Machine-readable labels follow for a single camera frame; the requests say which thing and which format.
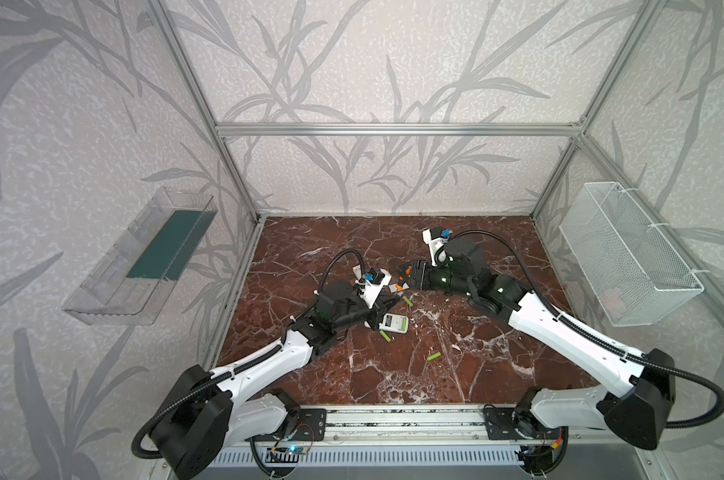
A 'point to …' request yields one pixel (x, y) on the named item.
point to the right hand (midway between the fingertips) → (402, 260)
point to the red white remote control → (395, 323)
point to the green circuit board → (296, 449)
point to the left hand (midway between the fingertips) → (401, 292)
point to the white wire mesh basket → (637, 274)
